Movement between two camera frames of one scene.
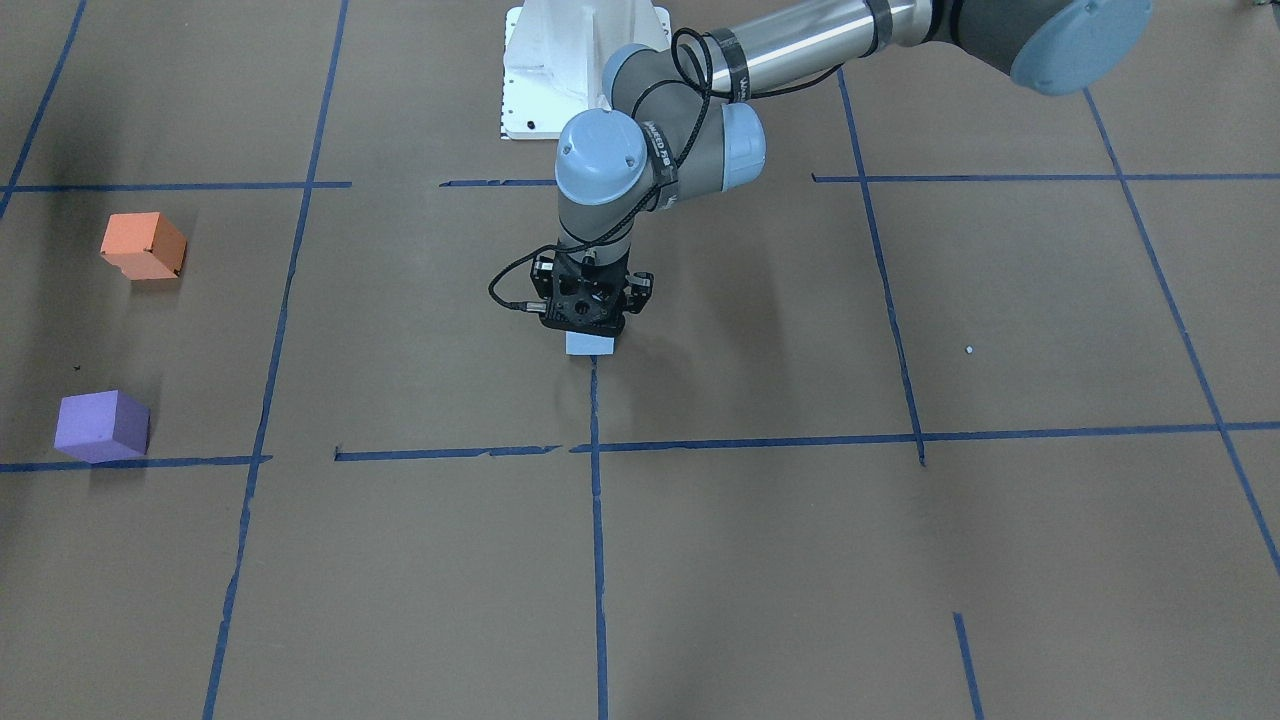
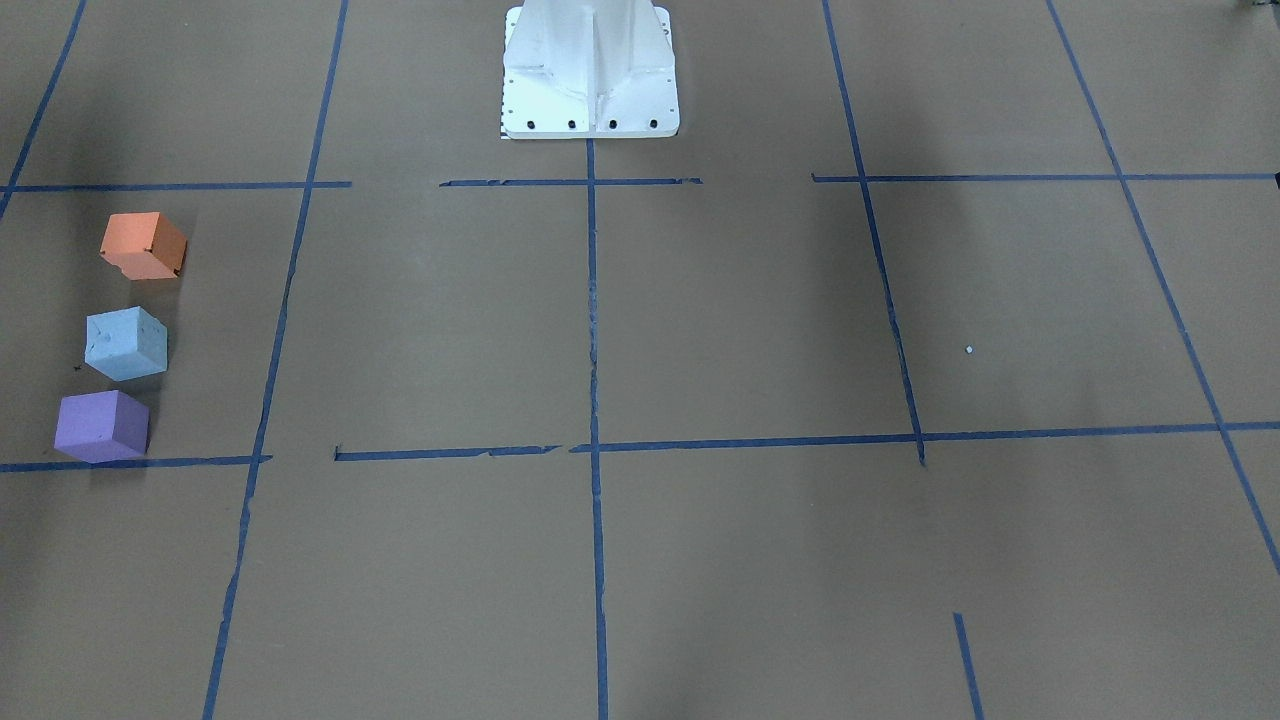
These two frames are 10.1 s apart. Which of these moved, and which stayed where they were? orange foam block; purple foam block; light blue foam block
Moved: light blue foam block
Stayed: orange foam block; purple foam block
